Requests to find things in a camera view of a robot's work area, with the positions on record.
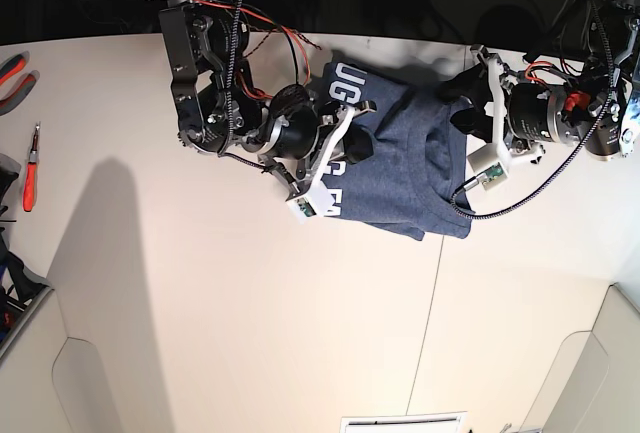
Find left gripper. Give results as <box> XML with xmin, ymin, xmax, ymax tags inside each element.
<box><xmin>438</xmin><ymin>45</ymin><xmax>568</xmax><ymax>163</ymax></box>

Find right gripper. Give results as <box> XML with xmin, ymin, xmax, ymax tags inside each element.
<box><xmin>258</xmin><ymin>85</ymin><xmax>377</xmax><ymax>196</ymax></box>

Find blue t-shirt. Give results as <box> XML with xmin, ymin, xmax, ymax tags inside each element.
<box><xmin>322</xmin><ymin>61</ymin><xmax>471</xmax><ymax>241</ymax></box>

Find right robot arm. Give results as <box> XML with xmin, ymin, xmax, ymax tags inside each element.
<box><xmin>159</xmin><ymin>0</ymin><xmax>375</xmax><ymax>198</ymax></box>

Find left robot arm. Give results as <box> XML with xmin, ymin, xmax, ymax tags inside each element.
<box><xmin>437</xmin><ymin>0</ymin><xmax>639</xmax><ymax>171</ymax></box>

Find orange grey pliers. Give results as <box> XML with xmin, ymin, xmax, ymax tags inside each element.
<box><xmin>0</xmin><ymin>54</ymin><xmax>39</xmax><ymax>119</ymax></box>

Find dark clutter at left edge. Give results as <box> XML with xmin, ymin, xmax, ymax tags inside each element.
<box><xmin>1</xmin><ymin>154</ymin><xmax>51</xmax><ymax>354</ymax></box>

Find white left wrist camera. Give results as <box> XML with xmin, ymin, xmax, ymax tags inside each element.
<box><xmin>467</xmin><ymin>143</ymin><xmax>512</xmax><ymax>191</ymax></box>

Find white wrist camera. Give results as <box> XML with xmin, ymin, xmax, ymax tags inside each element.
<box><xmin>286</xmin><ymin>181</ymin><xmax>334</xmax><ymax>224</ymax></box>
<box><xmin>467</xmin><ymin>143</ymin><xmax>512</xmax><ymax>191</ymax></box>

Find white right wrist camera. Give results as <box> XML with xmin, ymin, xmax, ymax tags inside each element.
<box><xmin>286</xmin><ymin>181</ymin><xmax>334</xmax><ymax>224</ymax></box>

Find braided camera cable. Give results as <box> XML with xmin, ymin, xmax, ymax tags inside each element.
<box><xmin>451</xmin><ymin>0</ymin><xmax>616</xmax><ymax>219</ymax></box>

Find orange handled screwdriver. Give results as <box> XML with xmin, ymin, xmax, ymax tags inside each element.
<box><xmin>22</xmin><ymin>123</ymin><xmax>41</xmax><ymax>212</ymax></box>

